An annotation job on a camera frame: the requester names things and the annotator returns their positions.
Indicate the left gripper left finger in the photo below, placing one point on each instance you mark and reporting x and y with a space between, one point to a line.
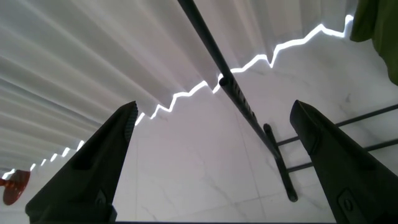
87 174

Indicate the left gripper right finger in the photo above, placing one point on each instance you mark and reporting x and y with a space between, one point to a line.
348 174

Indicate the green sleeveless shirt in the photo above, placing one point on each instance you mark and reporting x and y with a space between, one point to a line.
385 31

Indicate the black clothes rack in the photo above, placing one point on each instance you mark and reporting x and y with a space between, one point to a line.
230 84

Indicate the red object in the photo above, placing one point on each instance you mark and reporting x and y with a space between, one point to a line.
15 186

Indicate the white curtain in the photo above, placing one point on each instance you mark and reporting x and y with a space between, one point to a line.
93 46

